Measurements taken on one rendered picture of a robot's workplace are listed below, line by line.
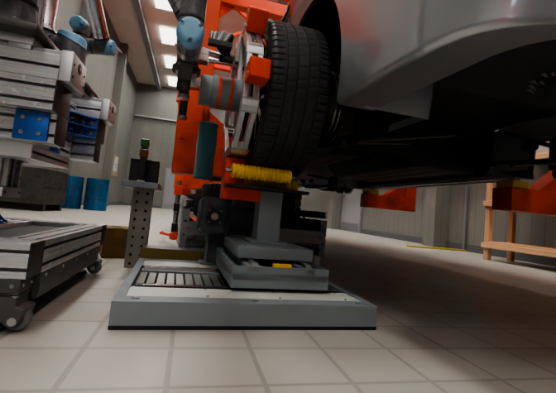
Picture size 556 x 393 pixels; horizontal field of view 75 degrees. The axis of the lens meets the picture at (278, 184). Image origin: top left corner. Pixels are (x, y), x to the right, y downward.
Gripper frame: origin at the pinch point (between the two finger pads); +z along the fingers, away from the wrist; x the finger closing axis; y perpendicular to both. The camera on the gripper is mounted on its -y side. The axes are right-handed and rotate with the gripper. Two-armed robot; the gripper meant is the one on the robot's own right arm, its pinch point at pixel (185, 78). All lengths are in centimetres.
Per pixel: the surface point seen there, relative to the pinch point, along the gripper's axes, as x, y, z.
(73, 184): 230, -28, 804
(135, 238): 17, -68, 68
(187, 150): -5, -19, 55
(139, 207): 16, -51, 68
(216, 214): -21, -50, 34
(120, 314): 10, -79, -28
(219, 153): -21, -18, 55
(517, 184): -225, -12, 55
